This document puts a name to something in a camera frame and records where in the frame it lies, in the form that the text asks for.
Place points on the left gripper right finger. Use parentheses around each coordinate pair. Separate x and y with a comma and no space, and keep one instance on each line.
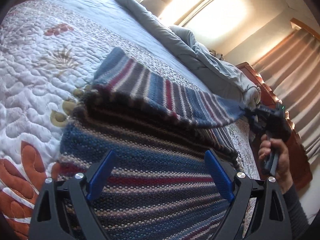
(270,218)

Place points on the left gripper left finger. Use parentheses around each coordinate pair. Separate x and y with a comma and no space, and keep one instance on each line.
(50,220)

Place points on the striped knitted sweater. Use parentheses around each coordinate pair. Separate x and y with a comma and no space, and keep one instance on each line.
(159,130)

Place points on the right forearm dark sleeve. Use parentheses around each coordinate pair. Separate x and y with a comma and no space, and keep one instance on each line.
(298,219)

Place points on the person's right hand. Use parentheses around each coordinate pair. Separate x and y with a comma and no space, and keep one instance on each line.
(283,174)

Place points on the beige pleated curtain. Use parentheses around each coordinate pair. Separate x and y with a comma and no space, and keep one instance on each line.
(291,70)

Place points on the grey rumpled duvet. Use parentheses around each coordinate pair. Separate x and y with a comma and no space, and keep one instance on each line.
(220,77)

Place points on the floral quilted bedspread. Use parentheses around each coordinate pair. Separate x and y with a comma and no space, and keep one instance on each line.
(50,51)

